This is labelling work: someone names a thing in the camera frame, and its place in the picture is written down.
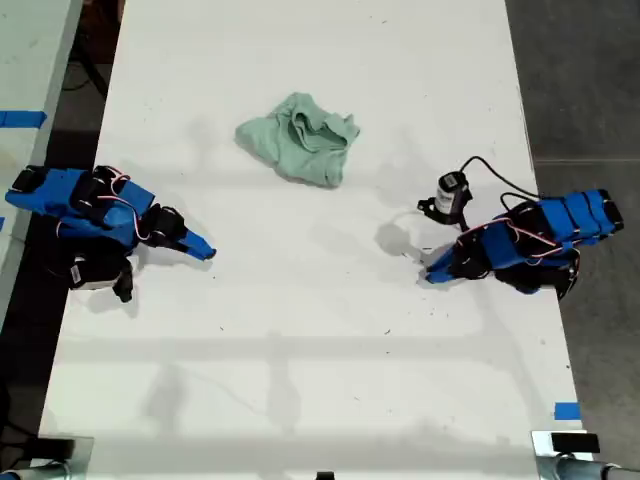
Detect pale green t-shirt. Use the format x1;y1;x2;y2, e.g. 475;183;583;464
234;91;361;189

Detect long blue tape strip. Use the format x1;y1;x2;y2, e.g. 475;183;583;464
0;110;47;129

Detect small black box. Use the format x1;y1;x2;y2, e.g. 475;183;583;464
30;437;76;459
551;433;600;454

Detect grey metal pipe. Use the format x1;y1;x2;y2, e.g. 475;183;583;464
555;457;640;480

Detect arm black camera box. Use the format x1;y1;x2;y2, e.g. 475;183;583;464
433;172;474;226
67;254;124;292

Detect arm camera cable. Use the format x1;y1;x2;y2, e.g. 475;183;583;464
459;155;544;211

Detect black floor cables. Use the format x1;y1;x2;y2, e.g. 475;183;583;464
62;44;109;99

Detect shiny metal bracket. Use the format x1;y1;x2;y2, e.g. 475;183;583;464
530;429;601;480
29;436;95;474

